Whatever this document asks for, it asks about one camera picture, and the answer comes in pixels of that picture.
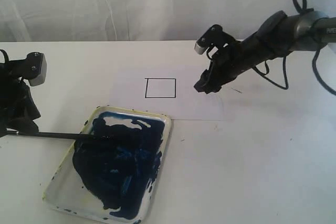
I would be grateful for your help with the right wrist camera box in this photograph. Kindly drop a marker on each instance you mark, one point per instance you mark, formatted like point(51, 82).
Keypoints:
point(214, 36)

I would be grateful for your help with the black paintbrush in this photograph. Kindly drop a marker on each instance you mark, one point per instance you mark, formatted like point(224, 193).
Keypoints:
point(72, 136)

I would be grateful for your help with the white backdrop curtain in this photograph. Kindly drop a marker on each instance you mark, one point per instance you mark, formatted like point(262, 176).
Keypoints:
point(120, 20)

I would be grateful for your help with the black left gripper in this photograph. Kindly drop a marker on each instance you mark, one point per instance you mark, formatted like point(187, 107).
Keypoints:
point(18, 110)

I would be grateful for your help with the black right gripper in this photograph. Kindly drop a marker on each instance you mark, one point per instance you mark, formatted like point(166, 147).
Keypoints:
point(226, 65)

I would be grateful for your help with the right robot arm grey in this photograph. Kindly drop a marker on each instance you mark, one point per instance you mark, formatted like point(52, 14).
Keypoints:
point(277, 37)

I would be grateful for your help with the white paper with square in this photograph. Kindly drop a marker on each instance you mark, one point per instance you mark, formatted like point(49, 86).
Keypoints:
point(164, 90)

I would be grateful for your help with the white paint tray blue paint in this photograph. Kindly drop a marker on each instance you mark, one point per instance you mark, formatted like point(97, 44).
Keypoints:
point(112, 178)

